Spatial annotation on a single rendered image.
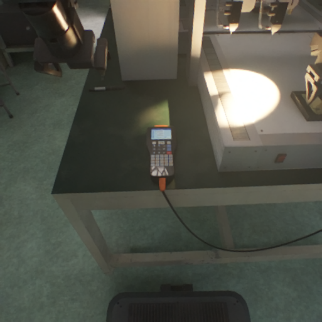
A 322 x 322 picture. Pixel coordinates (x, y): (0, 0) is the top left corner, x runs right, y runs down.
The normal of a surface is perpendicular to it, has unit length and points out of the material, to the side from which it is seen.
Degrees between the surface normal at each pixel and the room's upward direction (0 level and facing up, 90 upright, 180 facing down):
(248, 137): 0
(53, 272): 0
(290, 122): 0
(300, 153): 90
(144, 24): 90
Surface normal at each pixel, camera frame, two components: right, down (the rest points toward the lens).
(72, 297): -0.01, -0.65
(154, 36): 0.04, 0.76
